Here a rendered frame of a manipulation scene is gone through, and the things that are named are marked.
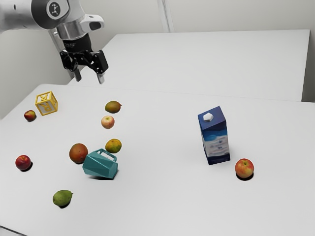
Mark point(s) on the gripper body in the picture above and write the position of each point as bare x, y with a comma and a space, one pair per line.
76, 45

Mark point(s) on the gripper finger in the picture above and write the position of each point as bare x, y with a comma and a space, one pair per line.
70, 62
99, 64

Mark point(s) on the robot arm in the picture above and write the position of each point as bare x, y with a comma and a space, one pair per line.
29, 14

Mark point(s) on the teal faceted mug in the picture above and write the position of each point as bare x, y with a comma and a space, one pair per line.
100, 164

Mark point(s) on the green orange mango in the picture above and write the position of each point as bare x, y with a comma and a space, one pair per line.
113, 107

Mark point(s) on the yellow letter block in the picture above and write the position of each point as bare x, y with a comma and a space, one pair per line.
46, 103

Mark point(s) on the pale yellow pink apple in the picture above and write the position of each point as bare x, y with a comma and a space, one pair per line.
107, 122

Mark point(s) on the small red apple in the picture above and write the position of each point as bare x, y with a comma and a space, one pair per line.
30, 115

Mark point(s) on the yellow green orange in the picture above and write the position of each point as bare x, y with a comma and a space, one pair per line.
113, 145

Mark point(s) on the large red orange mango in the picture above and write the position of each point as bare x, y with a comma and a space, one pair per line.
78, 153

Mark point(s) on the dark red apple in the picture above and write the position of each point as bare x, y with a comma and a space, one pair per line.
23, 162

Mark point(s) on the green pear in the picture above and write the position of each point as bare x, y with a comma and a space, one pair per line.
62, 197

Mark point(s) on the blue white carton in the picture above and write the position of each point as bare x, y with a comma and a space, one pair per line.
214, 137

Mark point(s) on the red yellow apple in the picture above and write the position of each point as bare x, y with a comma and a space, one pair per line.
244, 168

